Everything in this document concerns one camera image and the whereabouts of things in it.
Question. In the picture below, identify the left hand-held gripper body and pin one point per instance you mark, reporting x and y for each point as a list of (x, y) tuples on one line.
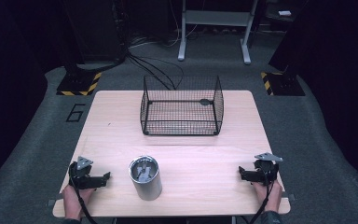
[(81, 174)]

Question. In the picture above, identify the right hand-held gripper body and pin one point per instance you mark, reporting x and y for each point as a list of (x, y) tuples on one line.
[(265, 169)]

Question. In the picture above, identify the person's left hand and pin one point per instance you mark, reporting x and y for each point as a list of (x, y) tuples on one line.
[(74, 200)]

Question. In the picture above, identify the silver metal cylinder can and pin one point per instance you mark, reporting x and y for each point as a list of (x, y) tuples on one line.
[(147, 189)]

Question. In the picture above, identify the black cabinet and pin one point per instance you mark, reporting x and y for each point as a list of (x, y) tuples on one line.
[(96, 28)]

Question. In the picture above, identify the small white box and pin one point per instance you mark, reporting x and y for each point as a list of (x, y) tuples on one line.
[(284, 13)]

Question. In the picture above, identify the grey metal table bracket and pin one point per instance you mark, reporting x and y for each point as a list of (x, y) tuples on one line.
[(291, 197), (51, 202)]

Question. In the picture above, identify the black yellow striped base plate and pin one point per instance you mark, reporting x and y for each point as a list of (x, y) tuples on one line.
[(84, 85), (282, 85)]

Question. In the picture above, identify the white metal table frame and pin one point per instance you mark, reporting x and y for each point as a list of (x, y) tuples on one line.
[(183, 31)]

